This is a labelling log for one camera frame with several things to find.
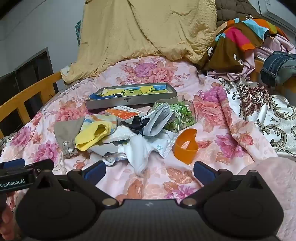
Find orange and white medicine box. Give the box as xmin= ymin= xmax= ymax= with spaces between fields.
xmin=105 ymin=106 xmax=144 ymax=121

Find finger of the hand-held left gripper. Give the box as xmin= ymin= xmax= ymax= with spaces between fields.
xmin=0 ymin=159 xmax=55 ymax=178

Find grey face mask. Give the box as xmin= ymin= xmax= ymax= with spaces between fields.
xmin=141 ymin=103 xmax=176 ymax=136

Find pastel striped cloth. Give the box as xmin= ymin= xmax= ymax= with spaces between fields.
xmin=83 ymin=115 xmax=118 ymax=135

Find person's left hand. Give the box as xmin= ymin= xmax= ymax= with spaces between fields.
xmin=0 ymin=195 xmax=22 ymax=241

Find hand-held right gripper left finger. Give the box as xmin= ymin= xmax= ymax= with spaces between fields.
xmin=29 ymin=160 xmax=121 ymax=208

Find grey box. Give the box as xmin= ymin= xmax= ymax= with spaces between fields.
xmin=85 ymin=82 xmax=177 ymax=110

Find pink floral bedsheet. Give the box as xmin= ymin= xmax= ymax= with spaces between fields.
xmin=0 ymin=56 xmax=296 ymax=241

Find wooden bed frame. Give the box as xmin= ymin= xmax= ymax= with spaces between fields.
xmin=0 ymin=71 xmax=67 ymax=139

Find orange cup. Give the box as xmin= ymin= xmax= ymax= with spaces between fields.
xmin=172 ymin=128 xmax=199 ymax=165

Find white fluffy towel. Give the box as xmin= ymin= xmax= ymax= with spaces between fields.
xmin=88 ymin=134 xmax=153 ymax=174

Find colourful patterned brown garment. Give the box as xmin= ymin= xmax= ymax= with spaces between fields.
xmin=199 ymin=17 xmax=288 ymax=70

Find yellow dotted blanket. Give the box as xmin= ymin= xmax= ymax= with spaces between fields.
xmin=63 ymin=0 xmax=218 ymax=84

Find white air conditioner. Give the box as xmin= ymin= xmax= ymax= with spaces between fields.
xmin=258 ymin=0 xmax=296 ymax=35

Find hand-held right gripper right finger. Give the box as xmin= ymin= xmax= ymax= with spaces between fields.
xmin=180 ymin=161 xmax=270 ymax=207

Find black and blue sock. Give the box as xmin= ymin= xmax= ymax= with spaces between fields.
xmin=121 ymin=116 xmax=148 ymax=135

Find teal patterned cloth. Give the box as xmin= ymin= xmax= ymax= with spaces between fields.
xmin=75 ymin=20 xmax=83 ymax=44

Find dark cabinet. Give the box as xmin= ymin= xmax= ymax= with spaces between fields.
xmin=0 ymin=47 xmax=58 ymax=137

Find blue jeans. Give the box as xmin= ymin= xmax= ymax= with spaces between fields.
xmin=260 ymin=51 xmax=296 ymax=87

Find grey drawstring pouch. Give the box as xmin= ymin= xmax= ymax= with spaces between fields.
xmin=54 ymin=117 xmax=85 ymax=159

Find ornate gold patterned cloth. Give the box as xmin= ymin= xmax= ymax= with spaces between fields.
xmin=217 ymin=76 xmax=296 ymax=161

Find clear bag of green pieces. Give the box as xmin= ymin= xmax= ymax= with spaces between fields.
xmin=151 ymin=95 xmax=197 ymax=133

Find pink fluffy blanket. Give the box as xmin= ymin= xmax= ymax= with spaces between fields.
xmin=238 ymin=156 xmax=296 ymax=241

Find cartoon print towel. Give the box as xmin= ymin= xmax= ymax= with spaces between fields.
xmin=89 ymin=84 xmax=173 ymax=100

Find brown quilted blanket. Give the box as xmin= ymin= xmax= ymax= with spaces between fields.
xmin=215 ymin=0 xmax=262 ymax=22

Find yellow sock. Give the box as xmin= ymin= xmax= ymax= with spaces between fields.
xmin=74 ymin=123 xmax=114 ymax=151

